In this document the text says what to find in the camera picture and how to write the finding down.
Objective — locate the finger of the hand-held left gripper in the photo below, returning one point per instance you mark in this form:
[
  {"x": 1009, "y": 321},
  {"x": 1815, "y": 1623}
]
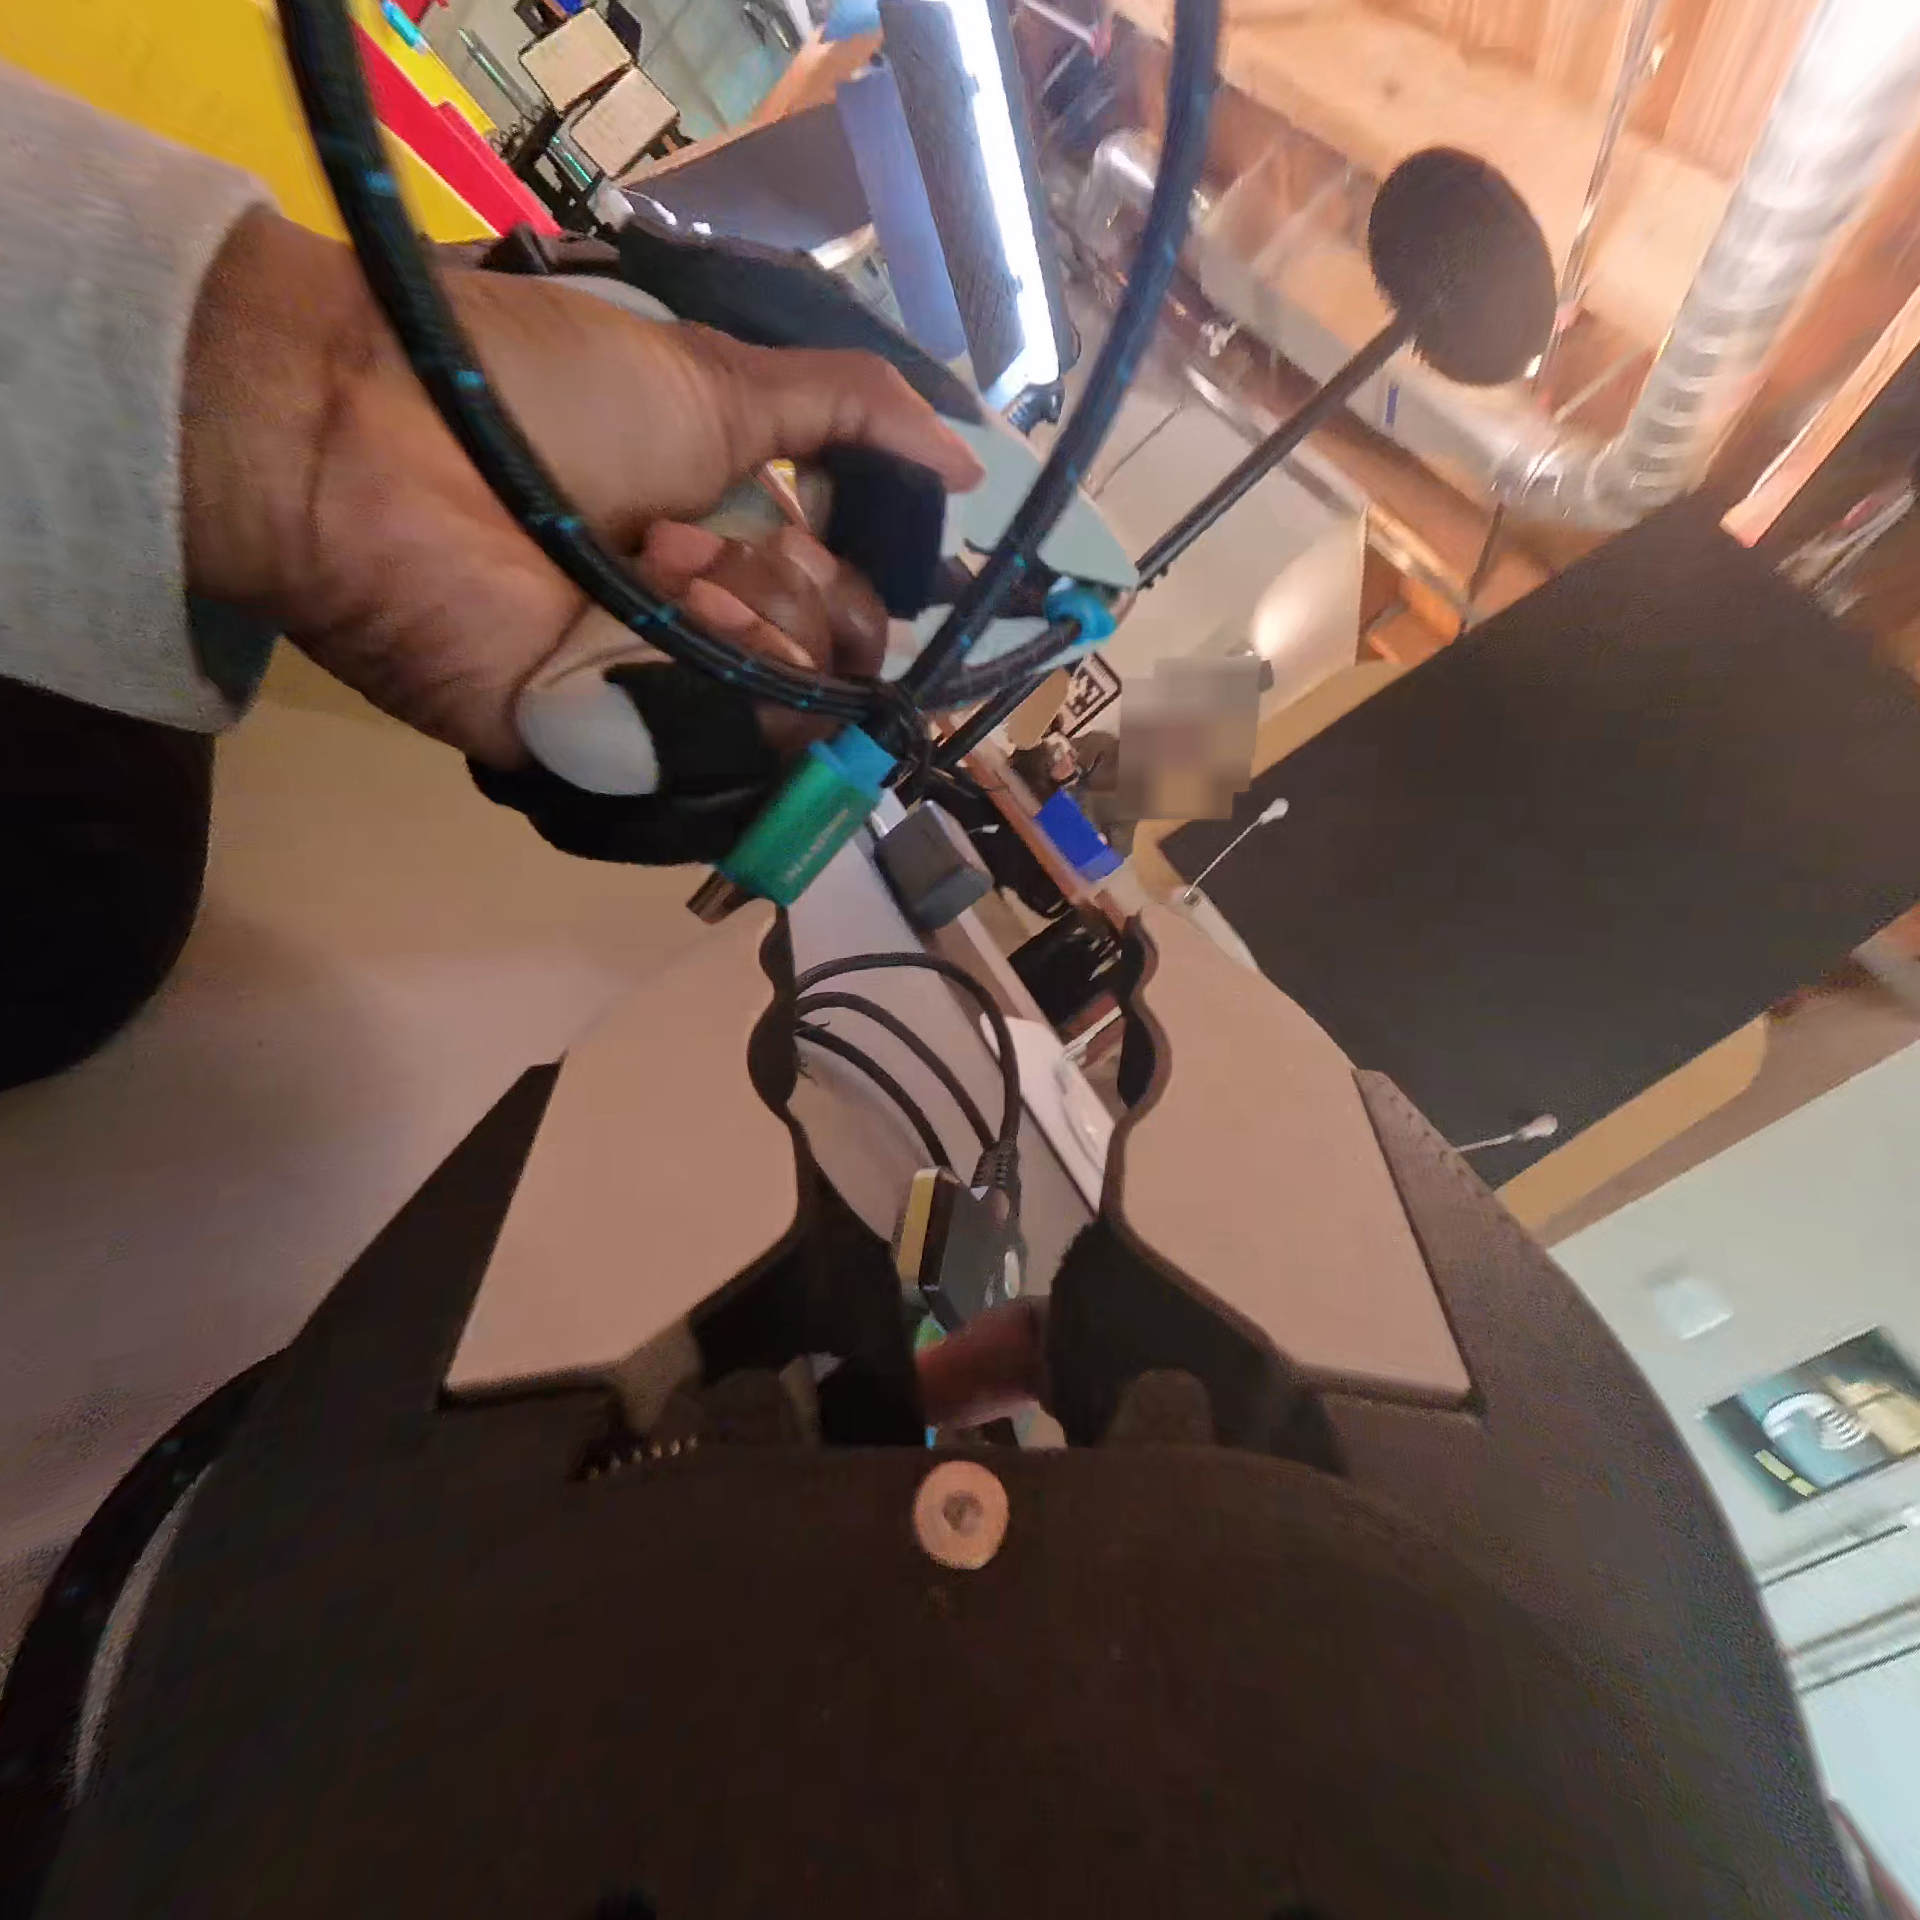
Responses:
[
  {"x": 1004, "y": 646},
  {"x": 1049, "y": 517}
]

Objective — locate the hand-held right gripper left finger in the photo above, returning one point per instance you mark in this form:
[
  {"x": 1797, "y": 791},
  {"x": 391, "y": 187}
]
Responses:
[{"x": 644, "y": 1185}]

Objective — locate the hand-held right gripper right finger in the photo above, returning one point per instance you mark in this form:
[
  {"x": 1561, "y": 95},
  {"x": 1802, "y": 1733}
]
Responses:
[{"x": 1275, "y": 1200}]

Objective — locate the yellow plastic bin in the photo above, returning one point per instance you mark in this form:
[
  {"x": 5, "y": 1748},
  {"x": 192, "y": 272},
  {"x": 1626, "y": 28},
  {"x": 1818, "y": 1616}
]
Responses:
[{"x": 164, "y": 76}]

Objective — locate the person's left forearm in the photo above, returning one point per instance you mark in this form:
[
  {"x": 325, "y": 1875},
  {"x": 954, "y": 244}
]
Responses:
[{"x": 105, "y": 422}]

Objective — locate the person's right hand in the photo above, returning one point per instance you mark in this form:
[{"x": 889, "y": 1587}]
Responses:
[{"x": 983, "y": 1359}]

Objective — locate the person's left hand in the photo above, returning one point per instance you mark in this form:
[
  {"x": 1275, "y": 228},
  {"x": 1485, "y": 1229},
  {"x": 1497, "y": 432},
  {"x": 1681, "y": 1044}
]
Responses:
[{"x": 450, "y": 481}]

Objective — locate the black and white tag sign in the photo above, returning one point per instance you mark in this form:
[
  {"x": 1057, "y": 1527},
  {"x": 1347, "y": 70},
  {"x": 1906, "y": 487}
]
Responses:
[{"x": 1092, "y": 693}]

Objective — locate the blue plastic bin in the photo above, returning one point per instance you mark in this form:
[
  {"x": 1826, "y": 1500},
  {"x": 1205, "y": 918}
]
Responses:
[{"x": 1076, "y": 839}]

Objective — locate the grey cube charger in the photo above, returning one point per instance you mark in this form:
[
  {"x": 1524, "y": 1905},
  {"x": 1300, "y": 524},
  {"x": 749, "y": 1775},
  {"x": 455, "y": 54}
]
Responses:
[{"x": 930, "y": 868}]

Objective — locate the LED light panel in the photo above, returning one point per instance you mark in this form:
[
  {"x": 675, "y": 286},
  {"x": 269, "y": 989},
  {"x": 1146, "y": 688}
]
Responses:
[{"x": 960, "y": 195}]

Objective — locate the black floor lamp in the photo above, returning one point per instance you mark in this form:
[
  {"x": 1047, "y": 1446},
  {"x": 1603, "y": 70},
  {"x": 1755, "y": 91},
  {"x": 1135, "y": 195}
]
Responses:
[{"x": 1463, "y": 263}]

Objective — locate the red plastic bin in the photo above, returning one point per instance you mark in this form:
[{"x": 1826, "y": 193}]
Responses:
[{"x": 450, "y": 135}]

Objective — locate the black board with wooden frame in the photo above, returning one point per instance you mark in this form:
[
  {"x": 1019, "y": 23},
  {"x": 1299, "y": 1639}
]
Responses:
[{"x": 1575, "y": 839}]

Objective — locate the silver air duct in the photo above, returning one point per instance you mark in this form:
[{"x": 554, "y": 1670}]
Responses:
[{"x": 1723, "y": 345}]

